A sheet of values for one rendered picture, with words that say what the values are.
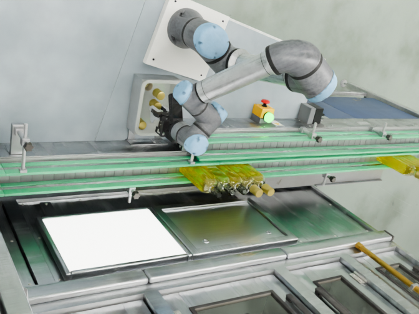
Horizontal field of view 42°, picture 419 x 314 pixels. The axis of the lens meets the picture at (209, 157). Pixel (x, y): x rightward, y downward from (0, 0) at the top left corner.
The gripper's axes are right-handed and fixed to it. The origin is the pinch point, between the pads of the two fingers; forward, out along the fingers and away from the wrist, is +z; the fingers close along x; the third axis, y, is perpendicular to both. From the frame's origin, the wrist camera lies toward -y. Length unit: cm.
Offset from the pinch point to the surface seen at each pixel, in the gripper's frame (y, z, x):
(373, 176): 32, -8, 131
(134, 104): -0.2, 0.8, -9.0
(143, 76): -11.1, 1.9, -7.0
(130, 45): -21.6, 5.6, -12.6
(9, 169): 20, -12, -56
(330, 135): 7, -12, 86
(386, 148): 13, -14, 126
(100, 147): 16.7, -1.7, -21.3
